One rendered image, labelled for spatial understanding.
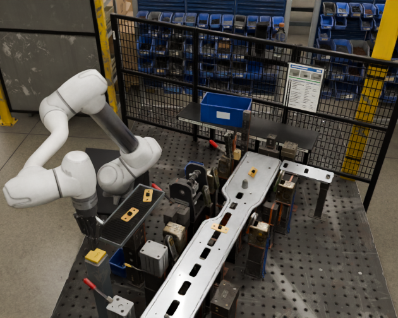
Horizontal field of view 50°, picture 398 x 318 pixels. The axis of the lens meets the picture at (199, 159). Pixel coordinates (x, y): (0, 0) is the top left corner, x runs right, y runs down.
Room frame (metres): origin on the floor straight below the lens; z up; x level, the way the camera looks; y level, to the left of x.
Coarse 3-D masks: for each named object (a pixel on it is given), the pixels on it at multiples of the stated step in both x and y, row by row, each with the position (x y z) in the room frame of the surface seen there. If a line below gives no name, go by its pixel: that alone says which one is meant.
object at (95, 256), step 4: (88, 252) 1.14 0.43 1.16; (92, 252) 1.14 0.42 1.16; (96, 252) 1.14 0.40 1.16; (100, 252) 1.14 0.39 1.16; (104, 252) 1.14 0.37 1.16; (88, 256) 1.12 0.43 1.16; (92, 256) 1.12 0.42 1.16; (96, 256) 1.12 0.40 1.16; (100, 256) 1.12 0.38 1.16; (88, 260) 1.10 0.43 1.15; (92, 260) 1.10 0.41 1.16; (96, 260) 1.10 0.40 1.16
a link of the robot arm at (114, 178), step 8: (120, 160) 1.87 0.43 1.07; (104, 168) 1.80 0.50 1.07; (112, 168) 1.79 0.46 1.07; (120, 168) 1.81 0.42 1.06; (104, 176) 1.77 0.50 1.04; (112, 176) 1.76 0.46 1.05; (120, 176) 1.78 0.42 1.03; (128, 176) 1.81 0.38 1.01; (104, 184) 1.74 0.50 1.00; (112, 184) 1.74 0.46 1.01; (120, 184) 1.76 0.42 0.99; (128, 184) 1.82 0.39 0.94; (112, 192) 1.78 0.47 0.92; (120, 192) 1.82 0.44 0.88
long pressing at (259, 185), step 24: (240, 168) 1.90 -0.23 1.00; (264, 168) 1.90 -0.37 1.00; (240, 192) 1.70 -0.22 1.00; (264, 192) 1.70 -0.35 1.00; (216, 216) 1.51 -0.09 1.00; (240, 216) 1.51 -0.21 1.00; (192, 240) 1.35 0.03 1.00; (192, 264) 1.21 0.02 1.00; (216, 264) 1.21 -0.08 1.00; (168, 288) 1.09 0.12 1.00; (192, 288) 1.09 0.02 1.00; (144, 312) 0.97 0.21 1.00; (192, 312) 0.98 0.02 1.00
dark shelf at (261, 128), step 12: (192, 108) 2.52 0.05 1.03; (180, 120) 2.41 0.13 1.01; (192, 120) 2.37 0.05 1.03; (252, 120) 2.38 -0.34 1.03; (264, 120) 2.38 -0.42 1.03; (240, 132) 2.23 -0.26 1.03; (252, 132) 2.22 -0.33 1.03; (264, 132) 2.23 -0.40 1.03; (276, 132) 2.23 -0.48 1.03; (288, 132) 2.23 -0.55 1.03; (300, 132) 2.23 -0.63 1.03; (312, 132) 2.23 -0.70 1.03; (276, 144) 2.13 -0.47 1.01; (300, 144) 2.10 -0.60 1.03; (312, 144) 2.10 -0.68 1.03
